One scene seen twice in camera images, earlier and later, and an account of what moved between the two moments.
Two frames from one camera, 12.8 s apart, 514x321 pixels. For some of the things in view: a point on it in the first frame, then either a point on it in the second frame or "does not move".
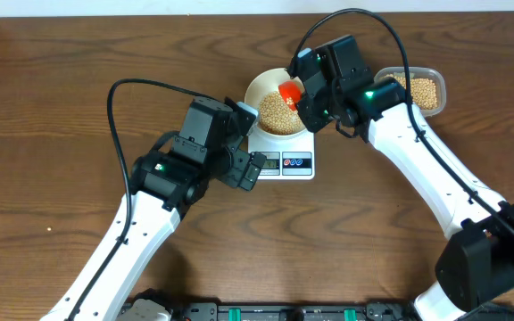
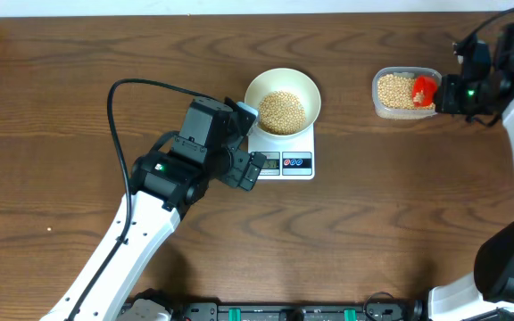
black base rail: [177, 307] does not move
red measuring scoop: [291, 92] → [427, 86]
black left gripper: [233, 175] does not move
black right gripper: [311, 121] → [448, 103]
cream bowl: [276, 119] does not move
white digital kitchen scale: [291, 157] does not move
